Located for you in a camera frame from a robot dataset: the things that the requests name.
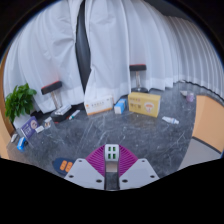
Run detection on small white printed box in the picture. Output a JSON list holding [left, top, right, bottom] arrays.
[[43, 116, 54, 129]]

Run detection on white box orange stripe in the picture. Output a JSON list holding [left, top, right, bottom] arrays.
[[83, 95, 115, 116]]

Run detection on white charger block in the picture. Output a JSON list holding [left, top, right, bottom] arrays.
[[104, 143, 120, 174]]

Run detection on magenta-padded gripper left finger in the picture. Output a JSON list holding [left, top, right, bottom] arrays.
[[64, 144, 111, 191]]

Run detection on small purple cup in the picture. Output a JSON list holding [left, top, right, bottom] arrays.
[[186, 91, 195, 103]]

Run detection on white marker pen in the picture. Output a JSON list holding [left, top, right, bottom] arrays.
[[68, 109, 81, 121]]

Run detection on yellow cardboard box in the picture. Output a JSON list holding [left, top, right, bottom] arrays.
[[127, 91, 162, 118]]

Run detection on small blue white box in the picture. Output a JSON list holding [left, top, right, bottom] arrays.
[[113, 98, 129, 115]]

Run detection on blue power strip orange sockets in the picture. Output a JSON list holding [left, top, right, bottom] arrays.
[[52, 157, 76, 177]]

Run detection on flat white blue box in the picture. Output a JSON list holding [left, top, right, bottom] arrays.
[[54, 104, 73, 116]]

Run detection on green potted plant white pot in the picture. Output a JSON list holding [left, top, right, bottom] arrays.
[[4, 83, 38, 129]]

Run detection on purple box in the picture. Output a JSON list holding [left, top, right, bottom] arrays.
[[20, 115, 40, 140]]

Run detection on white tube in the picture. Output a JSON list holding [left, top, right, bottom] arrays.
[[161, 115, 180, 125]]

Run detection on black stool red-edged seat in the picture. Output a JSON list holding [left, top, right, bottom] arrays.
[[129, 63, 149, 94], [40, 80, 73, 123]]

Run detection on white curtain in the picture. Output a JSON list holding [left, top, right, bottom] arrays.
[[3, 0, 86, 114], [83, 0, 224, 101]]

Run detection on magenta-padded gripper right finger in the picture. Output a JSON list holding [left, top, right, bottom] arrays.
[[114, 144, 160, 191]]

